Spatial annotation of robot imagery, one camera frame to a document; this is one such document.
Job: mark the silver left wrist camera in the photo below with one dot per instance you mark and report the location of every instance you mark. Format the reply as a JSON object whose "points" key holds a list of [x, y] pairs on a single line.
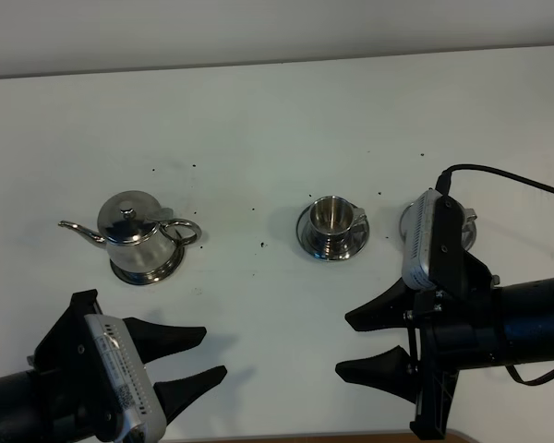
{"points": [[142, 416]]}

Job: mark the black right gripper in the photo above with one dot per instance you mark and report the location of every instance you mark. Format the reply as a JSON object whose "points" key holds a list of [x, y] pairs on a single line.
{"points": [[458, 324]]}

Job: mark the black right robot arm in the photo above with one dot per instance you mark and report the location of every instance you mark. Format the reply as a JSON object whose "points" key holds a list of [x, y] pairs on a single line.
{"points": [[527, 329]]}

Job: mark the steel teapot saucer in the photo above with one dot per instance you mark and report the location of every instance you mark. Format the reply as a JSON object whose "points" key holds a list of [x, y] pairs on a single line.
{"points": [[144, 264]]}

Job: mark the steel cup saucer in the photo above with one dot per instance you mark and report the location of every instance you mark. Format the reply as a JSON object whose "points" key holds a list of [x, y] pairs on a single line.
{"points": [[403, 222], [326, 252]]}

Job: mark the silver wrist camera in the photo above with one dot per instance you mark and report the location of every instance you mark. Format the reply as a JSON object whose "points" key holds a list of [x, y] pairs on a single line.
{"points": [[431, 242], [142, 416]]}

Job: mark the right steel cup saucer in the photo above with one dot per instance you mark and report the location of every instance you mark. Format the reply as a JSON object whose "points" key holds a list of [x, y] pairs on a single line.
{"points": [[403, 222]]}

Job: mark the left stainless steel teacup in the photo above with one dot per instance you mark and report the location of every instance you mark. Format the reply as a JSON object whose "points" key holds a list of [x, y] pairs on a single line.
{"points": [[333, 220]]}

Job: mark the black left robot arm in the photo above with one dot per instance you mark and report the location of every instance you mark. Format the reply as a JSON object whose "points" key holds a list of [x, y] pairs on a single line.
{"points": [[38, 406]]}

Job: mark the stainless steel teapot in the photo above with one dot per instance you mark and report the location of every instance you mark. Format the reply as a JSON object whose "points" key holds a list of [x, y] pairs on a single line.
{"points": [[134, 217]]}

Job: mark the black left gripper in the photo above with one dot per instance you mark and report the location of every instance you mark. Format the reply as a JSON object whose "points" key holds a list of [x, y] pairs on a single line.
{"points": [[69, 347]]}

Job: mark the right stainless steel teacup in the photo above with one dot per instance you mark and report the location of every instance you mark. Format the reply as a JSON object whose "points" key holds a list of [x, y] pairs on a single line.
{"points": [[469, 230]]}

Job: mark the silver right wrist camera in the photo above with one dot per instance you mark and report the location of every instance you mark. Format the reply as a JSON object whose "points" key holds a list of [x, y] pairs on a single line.
{"points": [[431, 242]]}

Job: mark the left steel cup saucer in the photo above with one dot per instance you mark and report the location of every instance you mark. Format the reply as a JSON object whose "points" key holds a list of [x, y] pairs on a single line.
{"points": [[326, 252]]}

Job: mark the stainless steel teacup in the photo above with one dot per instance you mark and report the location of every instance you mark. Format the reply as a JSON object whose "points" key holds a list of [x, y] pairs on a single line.
{"points": [[333, 220], [469, 230]]}

